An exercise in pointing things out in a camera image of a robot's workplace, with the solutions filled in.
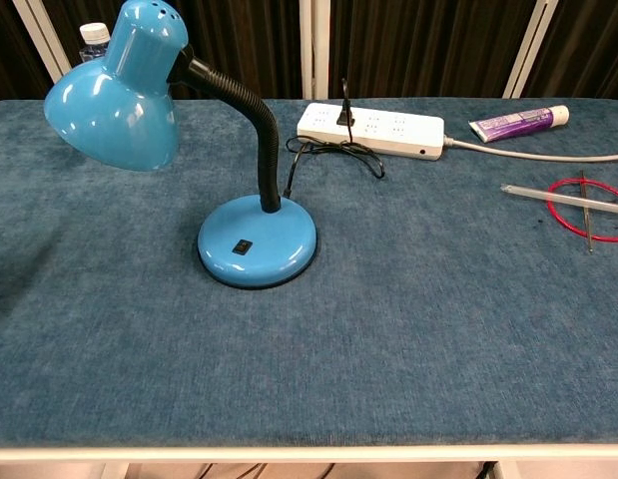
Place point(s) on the blue gooseneck desk lamp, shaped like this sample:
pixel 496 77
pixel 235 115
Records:
pixel 256 244

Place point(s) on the blue fabric table cover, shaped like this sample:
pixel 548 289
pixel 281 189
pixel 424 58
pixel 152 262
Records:
pixel 388 324

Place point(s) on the white power strip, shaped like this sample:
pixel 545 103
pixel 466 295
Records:
pixel 388 131

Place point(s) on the purple and white toothpaste tube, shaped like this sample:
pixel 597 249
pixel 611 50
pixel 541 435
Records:
pixel 518 123

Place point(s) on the clear glass tube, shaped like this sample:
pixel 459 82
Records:
pixel 548 195

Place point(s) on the thin metal rod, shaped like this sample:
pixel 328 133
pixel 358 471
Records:
pixel 586 214

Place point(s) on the clear plastic water bottle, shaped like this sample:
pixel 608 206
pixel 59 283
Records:
pixel 93 42

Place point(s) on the white metal frame post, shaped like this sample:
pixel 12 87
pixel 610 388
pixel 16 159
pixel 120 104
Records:
pixel 314 50
pixel 530 50
pixel 41 35

